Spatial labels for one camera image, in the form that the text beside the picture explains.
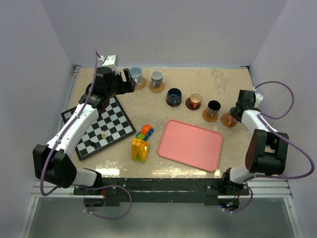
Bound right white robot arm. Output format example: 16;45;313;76
218;90;289;195

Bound black white chessboard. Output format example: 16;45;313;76
75;96;136;161

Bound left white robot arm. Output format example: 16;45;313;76
33;66;136;194

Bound yellow toy block house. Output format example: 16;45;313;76
132;138;150;163

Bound small white cup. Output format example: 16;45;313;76
151;70;163;88

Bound white cup brown handle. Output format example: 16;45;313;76
226;112;237;127

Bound black cup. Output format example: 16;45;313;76
207;100;221;118

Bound dark wooden coaster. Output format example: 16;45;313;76
185;98;201;111
166;100;182;107

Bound white chess piece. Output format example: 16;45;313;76
101;131;107;139

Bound woven rattan coaster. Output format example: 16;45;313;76
221;112;228;127
135;77;147;90
149;82;165;93
202;109;218;122

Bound colourful toy car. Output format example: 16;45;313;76
136;124;154;141

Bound orange cup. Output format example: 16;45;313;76
190;93;202;109

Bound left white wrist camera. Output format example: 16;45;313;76
99;55;119;73

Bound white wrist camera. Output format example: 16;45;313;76
99;55;119;73
253;88;264;108

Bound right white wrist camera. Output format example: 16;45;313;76
253;88;264;108

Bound pink tray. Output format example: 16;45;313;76
157;119;223;172

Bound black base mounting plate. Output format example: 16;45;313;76
74;178;250;207

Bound dark blue cup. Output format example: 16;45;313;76
166;88;182;104

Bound large light blue cup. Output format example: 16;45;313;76
129;66;143;86

